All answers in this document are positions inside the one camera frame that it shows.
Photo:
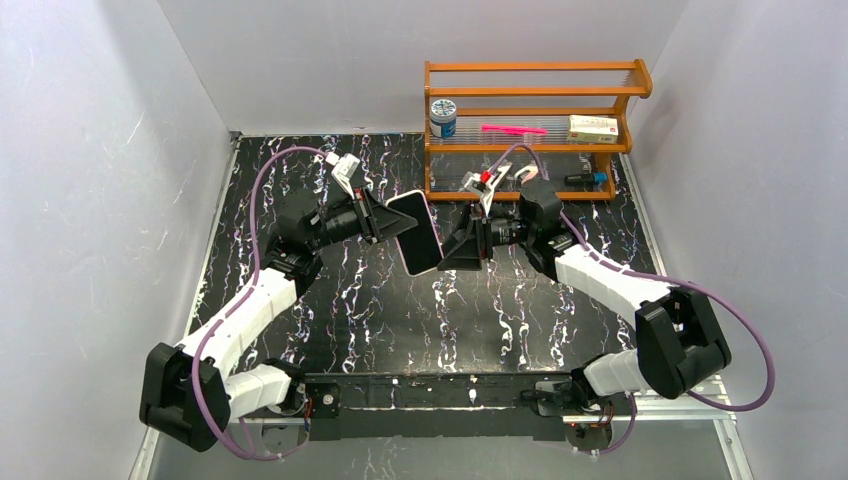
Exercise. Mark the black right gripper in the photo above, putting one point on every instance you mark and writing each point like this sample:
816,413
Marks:
479,233

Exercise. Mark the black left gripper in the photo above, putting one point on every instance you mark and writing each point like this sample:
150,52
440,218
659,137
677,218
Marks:
365,216

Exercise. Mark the pink phone case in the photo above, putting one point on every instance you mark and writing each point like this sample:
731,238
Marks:
420,235

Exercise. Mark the black smartphone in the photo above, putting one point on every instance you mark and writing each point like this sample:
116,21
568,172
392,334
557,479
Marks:
420,235

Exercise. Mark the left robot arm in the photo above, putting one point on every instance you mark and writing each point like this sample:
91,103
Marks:
189,391

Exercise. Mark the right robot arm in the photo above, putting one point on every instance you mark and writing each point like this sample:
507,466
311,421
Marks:
679,340

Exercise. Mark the pink white clip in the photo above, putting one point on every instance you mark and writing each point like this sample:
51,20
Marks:
526,174

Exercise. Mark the blue white round jar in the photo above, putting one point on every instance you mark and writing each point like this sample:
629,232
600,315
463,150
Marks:
442,118

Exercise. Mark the pink pen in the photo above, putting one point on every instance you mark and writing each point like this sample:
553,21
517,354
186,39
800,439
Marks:
513,130

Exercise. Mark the black blue marker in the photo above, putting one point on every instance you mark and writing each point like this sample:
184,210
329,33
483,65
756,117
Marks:
585,179

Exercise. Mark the orange wooden shelf rack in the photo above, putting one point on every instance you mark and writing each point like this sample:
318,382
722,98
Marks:
530,94

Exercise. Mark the white red small box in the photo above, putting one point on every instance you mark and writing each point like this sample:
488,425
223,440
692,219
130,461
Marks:
593,129

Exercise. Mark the black base bar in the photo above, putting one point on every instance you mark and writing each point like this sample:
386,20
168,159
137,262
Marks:
431,405

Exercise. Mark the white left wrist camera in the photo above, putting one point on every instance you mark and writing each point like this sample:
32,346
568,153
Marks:
343,169

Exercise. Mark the aluminium frame rail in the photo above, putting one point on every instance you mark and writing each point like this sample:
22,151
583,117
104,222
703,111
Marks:
652,407

